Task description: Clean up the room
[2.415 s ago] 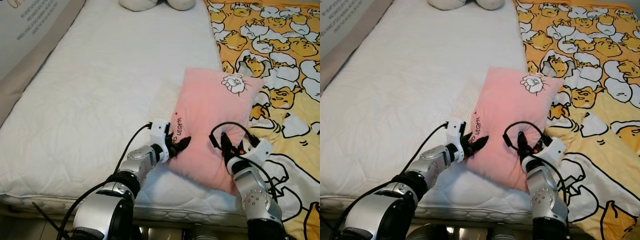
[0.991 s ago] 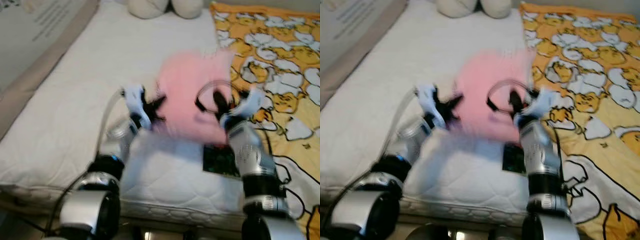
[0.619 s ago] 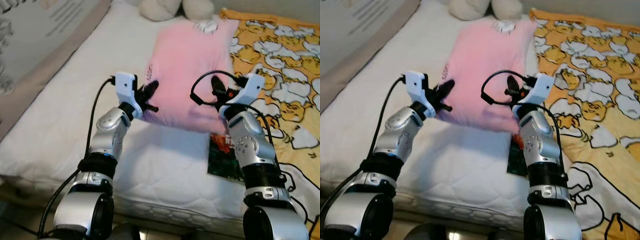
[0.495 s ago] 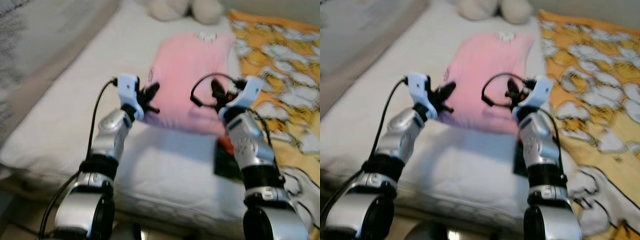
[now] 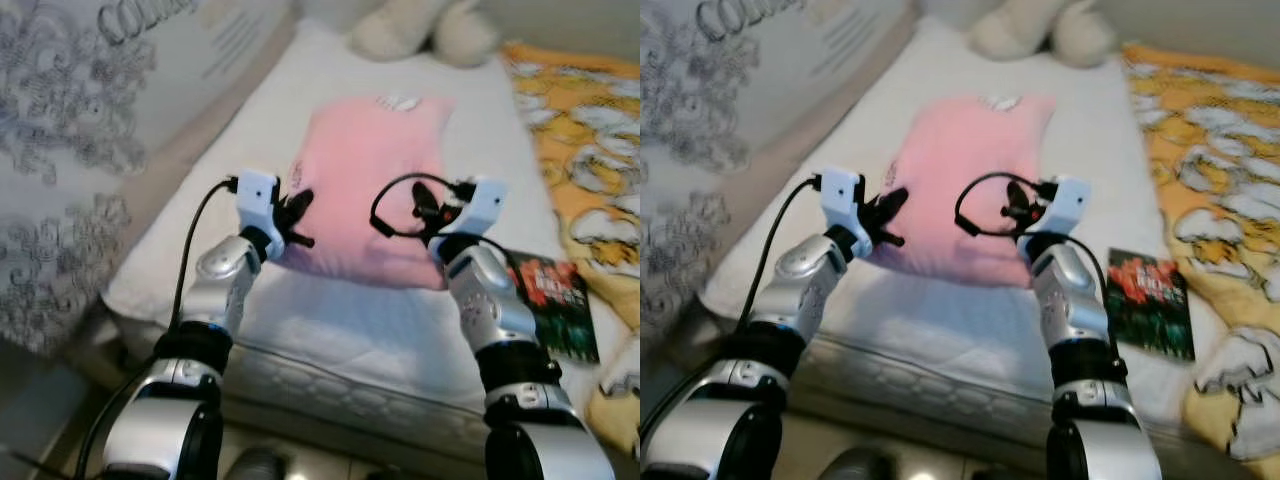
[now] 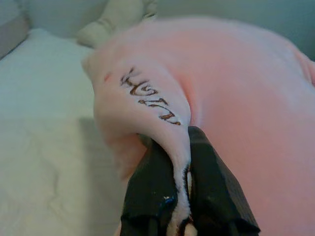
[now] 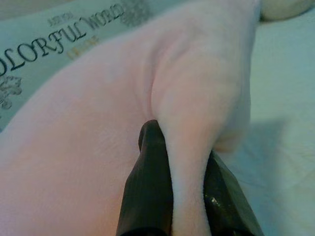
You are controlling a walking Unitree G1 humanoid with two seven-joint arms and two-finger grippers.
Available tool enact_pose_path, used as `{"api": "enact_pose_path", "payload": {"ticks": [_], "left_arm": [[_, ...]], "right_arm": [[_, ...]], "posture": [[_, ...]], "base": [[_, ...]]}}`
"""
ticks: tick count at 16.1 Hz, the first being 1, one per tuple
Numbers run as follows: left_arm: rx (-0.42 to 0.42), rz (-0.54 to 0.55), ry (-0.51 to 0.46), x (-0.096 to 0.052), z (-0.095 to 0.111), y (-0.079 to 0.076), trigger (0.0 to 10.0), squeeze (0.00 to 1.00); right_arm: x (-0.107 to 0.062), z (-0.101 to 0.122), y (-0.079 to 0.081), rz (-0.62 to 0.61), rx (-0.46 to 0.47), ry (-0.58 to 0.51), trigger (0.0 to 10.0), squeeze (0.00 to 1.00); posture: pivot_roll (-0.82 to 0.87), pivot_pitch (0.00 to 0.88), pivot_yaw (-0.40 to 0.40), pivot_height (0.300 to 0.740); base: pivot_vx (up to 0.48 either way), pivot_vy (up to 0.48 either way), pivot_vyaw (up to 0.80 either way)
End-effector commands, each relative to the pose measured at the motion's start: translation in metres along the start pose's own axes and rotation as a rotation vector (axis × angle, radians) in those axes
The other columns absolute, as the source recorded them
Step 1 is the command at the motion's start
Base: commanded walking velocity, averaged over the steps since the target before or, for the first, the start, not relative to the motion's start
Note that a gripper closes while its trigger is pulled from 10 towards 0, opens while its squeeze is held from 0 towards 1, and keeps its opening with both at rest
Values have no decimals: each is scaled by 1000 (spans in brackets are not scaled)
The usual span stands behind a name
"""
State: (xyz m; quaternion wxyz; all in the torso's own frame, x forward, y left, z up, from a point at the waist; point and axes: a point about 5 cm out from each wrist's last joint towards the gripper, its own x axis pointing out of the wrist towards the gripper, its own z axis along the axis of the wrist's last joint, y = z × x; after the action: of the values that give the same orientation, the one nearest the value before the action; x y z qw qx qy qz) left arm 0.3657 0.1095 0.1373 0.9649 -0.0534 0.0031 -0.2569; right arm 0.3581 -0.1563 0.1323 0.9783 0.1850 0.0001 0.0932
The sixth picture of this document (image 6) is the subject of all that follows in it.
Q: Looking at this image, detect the beige plush toy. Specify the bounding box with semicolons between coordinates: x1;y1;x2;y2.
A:
76;0;158;47

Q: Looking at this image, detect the pink embroidered plush pillow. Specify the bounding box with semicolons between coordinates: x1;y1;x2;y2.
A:
82;16;315;236

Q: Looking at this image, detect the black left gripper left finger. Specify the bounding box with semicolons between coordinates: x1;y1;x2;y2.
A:
119;132;180;236

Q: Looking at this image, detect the white quilted mattress pad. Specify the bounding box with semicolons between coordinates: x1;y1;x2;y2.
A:
0;28;138;236

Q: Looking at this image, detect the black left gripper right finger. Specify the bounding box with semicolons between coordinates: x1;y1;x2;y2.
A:
187;125;261;236

